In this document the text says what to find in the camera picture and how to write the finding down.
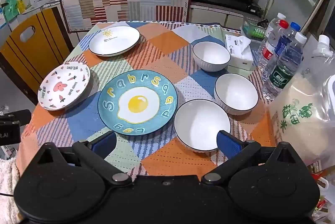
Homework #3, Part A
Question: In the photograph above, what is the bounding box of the white towel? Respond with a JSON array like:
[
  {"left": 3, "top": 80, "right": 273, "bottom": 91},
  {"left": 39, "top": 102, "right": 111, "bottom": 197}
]
[{"left": 0, "top": 158, "right": 20, "bottom": 216}]

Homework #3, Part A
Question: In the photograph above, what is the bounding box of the green plastic bag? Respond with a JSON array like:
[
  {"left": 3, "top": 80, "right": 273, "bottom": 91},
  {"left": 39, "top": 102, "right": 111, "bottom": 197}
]
[{"left": 4, "top": 0, "right": 20, "bottom": 21}]

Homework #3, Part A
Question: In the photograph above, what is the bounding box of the white ribbed bowl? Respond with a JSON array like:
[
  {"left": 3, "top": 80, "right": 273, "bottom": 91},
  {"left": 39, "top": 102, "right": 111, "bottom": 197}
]
[
  {"left": 173, "top": 99, "right": 232, "bottom": 153},
  {"left": 214, "top": 73, "right": 259, "bottom": 116},
  {"left": 192, "top": 41, "right": 231, "bottom": 73}
]

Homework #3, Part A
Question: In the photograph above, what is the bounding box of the white tissue box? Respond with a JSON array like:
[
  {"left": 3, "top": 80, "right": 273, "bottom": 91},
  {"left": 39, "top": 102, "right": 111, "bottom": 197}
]
[{"left": 224, "top": 34, "right": 254, "bottom": 71}]

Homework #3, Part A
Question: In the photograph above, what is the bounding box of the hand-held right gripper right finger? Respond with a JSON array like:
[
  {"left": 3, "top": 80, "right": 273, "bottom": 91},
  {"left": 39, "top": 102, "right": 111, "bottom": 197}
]
[{"left": 201, "top": 130, "right": 299, "bottom": 186}]

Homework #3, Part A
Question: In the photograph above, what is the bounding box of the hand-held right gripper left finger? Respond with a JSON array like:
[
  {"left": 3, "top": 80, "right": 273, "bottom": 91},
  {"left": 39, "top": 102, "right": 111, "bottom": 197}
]
[{"left": 37, "top": 131, "right": 133, "bottom": 186}]

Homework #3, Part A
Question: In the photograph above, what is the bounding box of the water bottle blue cap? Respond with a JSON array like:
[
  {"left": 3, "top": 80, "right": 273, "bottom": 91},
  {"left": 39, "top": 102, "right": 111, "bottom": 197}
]
[{"left": 263, "top": 21, "right": 301, "bottom": 80}]

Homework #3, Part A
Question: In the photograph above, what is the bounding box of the blue plate with egg print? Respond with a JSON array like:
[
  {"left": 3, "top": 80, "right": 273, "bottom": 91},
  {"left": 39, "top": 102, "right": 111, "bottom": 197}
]
[{"left": 98, "top": 70, "right": 178, "bottom": 136}]

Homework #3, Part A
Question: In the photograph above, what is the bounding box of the yellow wooden chair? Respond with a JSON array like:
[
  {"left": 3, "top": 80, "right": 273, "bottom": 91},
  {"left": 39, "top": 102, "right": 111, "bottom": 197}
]
[{"left": 0, "top": 6, "right": 75, "bottom": 106}]

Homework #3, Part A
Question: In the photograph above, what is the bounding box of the water bottle green label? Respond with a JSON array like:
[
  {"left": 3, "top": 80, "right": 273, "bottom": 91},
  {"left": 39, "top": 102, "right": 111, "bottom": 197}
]
[{"left": 262, "top": 32, "right": 307, "bottom": 101}]

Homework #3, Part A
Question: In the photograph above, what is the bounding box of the white plate with sun print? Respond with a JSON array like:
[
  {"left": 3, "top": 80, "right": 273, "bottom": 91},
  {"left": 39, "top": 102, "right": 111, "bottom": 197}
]
[{"left": 88, "top": 26, "right": 141, "bottom": 57}]

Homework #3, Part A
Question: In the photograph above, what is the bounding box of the checked patchwork tablecloth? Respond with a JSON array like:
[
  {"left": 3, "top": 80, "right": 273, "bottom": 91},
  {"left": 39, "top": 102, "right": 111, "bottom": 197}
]
[{"left": 16, "top": 20, "right": 282, "bottom": 183}]

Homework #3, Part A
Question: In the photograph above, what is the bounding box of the striped patchwork counter cloth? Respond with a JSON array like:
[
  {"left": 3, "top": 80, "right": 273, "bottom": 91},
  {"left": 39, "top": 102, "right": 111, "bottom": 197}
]
[{"left": 61, "top": 0, "right": 191, "bottom": 34}]

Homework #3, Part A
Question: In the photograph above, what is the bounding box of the cream carton at right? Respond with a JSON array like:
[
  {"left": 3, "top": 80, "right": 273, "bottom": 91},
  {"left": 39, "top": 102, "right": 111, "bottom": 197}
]
[{"left": 265, "top": 35, "right": 335, "bottom": 169}]

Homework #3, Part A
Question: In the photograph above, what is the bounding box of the clear water bottle white cap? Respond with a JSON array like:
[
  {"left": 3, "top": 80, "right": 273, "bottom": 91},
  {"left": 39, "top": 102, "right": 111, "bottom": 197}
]
[{"left": 258, "top": 13, "right": 286, "bottom": 62}]

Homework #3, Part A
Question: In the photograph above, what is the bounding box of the green plastic basket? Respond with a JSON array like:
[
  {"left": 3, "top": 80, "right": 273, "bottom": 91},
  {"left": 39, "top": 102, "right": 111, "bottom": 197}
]
[{"left": 242, "top": 16, "right": 270, "bottom": 41}]

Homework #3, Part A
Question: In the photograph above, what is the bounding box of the white plate with pink print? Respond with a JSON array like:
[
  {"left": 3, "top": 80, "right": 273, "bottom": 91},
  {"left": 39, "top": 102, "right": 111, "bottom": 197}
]
[{"left": 37, "top": 64, "right": 91, "bottom": 112}]

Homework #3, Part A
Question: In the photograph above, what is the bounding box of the water bottle red cap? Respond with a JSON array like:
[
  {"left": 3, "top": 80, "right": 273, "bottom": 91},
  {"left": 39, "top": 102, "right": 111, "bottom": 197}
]
[{"left": 258, "top": 20, "right": 289, "bottom": 75}]

